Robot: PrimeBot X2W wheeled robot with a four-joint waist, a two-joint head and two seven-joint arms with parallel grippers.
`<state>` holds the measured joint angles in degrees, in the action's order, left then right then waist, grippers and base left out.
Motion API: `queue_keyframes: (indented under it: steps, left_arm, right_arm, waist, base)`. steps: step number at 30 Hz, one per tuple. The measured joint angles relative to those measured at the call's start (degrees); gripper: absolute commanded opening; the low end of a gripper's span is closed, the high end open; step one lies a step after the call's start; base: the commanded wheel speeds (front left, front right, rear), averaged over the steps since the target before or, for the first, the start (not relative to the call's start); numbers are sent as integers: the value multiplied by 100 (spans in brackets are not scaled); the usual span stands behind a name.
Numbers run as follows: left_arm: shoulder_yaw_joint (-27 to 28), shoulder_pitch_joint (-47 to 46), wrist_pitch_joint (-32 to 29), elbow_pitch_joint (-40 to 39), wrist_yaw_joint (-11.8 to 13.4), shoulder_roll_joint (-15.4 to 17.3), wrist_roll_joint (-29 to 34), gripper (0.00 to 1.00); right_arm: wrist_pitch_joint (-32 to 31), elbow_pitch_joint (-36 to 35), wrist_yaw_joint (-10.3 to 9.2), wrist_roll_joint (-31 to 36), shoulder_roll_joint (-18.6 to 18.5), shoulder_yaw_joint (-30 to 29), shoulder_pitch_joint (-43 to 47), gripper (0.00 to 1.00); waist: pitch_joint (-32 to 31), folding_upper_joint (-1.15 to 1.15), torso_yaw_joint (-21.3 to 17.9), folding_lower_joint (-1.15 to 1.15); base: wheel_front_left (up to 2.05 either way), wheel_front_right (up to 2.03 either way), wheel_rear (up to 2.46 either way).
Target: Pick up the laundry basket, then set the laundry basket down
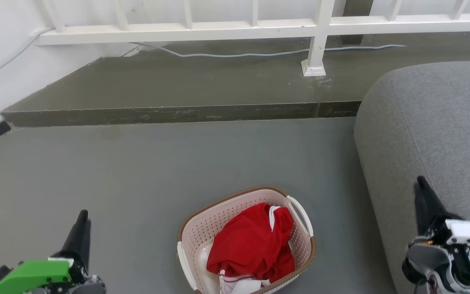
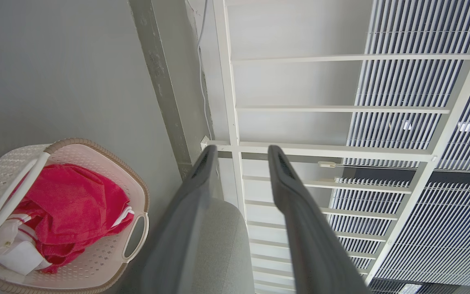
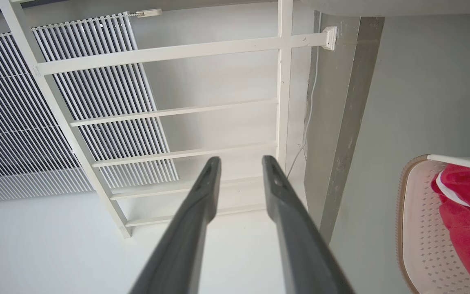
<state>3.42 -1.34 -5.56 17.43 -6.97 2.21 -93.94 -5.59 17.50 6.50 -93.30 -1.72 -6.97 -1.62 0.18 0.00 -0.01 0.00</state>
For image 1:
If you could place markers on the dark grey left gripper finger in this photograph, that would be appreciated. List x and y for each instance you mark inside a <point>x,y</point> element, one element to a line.
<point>76,241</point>
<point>88,245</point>

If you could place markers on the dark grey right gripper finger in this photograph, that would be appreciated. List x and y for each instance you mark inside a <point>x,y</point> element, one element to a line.
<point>435,204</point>
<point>420,212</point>

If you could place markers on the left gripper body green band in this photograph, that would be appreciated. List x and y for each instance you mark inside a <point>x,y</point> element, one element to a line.
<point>35,275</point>

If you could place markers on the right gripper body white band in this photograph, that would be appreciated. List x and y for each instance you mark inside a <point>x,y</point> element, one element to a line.
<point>447,257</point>

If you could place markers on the white perforated laundry basket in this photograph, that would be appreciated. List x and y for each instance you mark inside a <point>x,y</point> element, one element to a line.
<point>202,232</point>

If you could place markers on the grey fabric sofa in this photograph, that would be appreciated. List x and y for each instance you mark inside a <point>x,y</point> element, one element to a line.
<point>435,122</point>

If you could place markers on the raised concrete step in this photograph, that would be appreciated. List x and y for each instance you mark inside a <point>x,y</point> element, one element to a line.
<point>186,94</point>

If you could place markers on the white metal railing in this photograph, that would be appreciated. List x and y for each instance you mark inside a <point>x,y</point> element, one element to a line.
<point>319,25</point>

